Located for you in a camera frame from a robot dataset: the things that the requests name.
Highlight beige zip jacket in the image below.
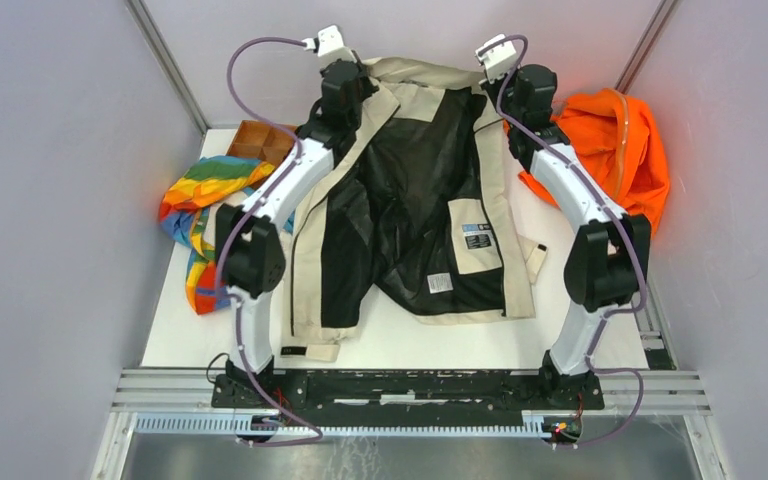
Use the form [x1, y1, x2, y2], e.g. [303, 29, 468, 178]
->
[281, 57, 546, 362]

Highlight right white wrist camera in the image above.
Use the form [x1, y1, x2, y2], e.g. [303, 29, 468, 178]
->
[475, 34, 518, 82]

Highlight brown wooden compartment tray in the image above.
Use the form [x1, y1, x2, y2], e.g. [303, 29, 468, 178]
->
[227, 120, 294, 167]

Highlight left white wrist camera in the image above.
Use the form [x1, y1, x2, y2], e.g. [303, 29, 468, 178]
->
[302, 25, 359, 70]

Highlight rainbow striped garment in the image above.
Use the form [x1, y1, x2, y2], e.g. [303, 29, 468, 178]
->
[157, 155, 276, 315]

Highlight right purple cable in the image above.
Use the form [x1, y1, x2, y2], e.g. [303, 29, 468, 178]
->
[476, 34, 647, 448]

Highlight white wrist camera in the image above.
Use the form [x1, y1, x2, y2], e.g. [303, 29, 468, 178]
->
[302, 25, 359, 70]
[475, 34, 518, 82]

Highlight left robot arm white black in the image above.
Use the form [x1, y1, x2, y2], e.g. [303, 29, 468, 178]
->
[216, 60, 376, 380]

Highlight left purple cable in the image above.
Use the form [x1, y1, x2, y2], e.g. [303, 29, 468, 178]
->
[213, 36, 326, 448]

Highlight purple cable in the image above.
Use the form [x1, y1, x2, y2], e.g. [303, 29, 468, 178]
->
[213, 36, 326, 448]
[476, 34, 647, 448]

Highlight orange jacket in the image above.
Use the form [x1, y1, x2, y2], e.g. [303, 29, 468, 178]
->
[516, 87, 671, 236]

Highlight aluminium frame rail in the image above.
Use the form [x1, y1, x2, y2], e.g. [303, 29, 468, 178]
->
[113, 368, 711, 439]

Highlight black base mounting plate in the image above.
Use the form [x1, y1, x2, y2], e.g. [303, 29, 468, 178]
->
[210, 367, 605, 429]

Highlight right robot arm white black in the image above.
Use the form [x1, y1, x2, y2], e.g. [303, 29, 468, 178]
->
[482, 63, 651, 389]

